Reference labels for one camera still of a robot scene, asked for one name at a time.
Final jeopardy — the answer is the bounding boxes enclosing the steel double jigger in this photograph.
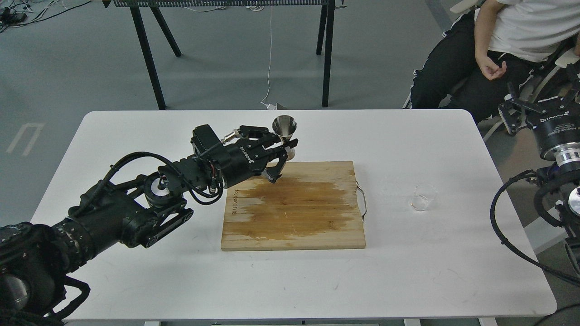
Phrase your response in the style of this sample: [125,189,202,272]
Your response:
[272,115,299,157]

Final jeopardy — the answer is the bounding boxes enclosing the wooden cutting board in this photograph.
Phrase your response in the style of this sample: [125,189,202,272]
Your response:
[220,161,366,251]

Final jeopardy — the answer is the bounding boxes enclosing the white hanging cable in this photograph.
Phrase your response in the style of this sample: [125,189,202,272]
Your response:
[260,6,282,110]

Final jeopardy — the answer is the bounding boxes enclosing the floor cables bundle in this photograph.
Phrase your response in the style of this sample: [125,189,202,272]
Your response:
[0,0,93,32]

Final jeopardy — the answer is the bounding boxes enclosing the seated person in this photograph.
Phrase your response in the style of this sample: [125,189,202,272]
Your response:
[410,0,580,123]

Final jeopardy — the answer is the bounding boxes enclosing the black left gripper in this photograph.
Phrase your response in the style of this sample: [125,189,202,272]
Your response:
[213,125,295,187]

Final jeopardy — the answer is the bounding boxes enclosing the black metal frame table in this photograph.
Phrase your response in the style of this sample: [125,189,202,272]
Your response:
[97,0,349,110]

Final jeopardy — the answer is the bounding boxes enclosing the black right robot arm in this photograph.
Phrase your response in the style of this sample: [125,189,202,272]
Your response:
[490,64,580,286]

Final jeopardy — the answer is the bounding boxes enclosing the small clear glass cup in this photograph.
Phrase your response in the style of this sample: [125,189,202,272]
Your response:
[410,183,438,212]

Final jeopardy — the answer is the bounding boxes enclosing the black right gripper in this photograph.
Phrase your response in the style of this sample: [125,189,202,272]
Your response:
[498,63,580,161]

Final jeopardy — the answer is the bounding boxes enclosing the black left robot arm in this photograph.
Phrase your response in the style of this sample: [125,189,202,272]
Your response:
[0,125,298,326]

